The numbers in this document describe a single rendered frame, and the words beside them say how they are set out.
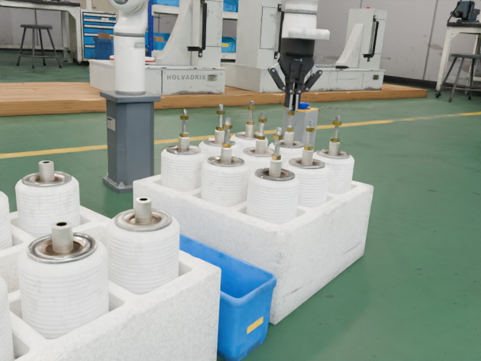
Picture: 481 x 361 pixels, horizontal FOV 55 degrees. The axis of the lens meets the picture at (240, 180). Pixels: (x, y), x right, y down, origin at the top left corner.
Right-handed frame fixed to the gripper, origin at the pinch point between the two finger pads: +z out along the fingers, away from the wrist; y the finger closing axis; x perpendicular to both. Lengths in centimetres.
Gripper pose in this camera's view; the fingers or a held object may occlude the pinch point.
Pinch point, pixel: (292, 102)
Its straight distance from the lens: 109.1
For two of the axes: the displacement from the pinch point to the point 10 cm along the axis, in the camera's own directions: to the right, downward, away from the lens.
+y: -9.7, 0.1, -2.4
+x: 2.3, 3.1, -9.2
